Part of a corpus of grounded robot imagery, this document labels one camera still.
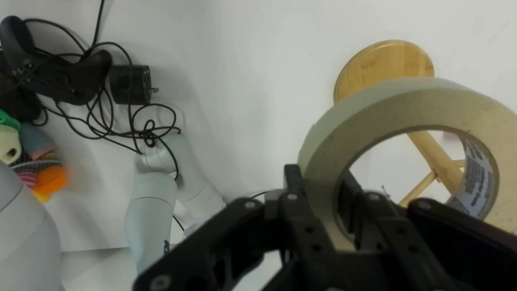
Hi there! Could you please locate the black game controller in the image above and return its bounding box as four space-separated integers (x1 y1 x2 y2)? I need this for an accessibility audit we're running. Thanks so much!
0 15 113 107

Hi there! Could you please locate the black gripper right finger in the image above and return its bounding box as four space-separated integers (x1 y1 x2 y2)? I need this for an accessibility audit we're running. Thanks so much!
336 170 517 291

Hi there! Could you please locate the tangled black cord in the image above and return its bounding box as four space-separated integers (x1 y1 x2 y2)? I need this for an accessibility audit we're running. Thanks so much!
23 0 183 182

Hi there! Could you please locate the wooden mug tree stand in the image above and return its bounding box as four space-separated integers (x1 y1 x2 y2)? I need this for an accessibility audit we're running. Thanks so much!
331 39 470 209

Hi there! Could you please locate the beige masking tape roll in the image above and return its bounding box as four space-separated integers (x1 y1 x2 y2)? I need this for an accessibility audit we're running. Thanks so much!
297 77 517 254

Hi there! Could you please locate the orange toy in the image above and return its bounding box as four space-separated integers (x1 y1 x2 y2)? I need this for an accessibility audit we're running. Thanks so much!
31 164 71 206

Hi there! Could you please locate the green toy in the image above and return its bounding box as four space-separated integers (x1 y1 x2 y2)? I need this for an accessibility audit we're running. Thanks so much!
0 107 23 133

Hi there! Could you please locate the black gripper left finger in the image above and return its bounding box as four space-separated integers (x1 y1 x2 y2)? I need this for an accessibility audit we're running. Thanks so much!
133 164 373 291

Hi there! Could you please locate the black power adapter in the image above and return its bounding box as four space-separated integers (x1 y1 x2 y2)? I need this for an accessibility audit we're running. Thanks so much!
110 64 159 106

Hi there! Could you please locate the yellow toy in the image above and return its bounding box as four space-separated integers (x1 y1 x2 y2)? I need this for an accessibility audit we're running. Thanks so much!
0 128 24 167

